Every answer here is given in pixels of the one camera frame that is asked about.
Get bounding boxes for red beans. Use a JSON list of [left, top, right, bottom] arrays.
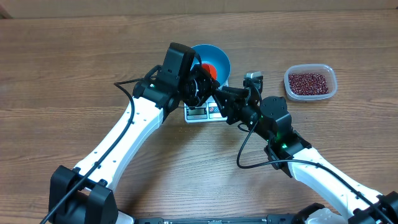
[[288, 73, 329, 95]]

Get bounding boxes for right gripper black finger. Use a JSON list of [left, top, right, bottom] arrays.
[[212, 90, 227, 118], [221, 86, 249, 97]]

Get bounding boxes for blue bowl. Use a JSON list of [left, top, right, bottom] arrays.
[[192, 44, 231, 86]]

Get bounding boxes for clear plastic container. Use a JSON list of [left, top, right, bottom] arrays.
[[284, 63, 338, 102]]

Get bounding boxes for white kitchen scale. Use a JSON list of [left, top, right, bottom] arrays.
[[183, 96, 226, 123]]

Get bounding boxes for red measuring scoop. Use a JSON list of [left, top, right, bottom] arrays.
[[201, 63, 217, 80]]

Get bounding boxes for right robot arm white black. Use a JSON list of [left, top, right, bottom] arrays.
[[212, 87, 397, 223]]

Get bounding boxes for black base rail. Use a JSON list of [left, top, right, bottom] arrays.
[[134, 214, 297, 224]]

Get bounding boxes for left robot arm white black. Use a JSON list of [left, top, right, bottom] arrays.
[[42, 42, 219, 223]]

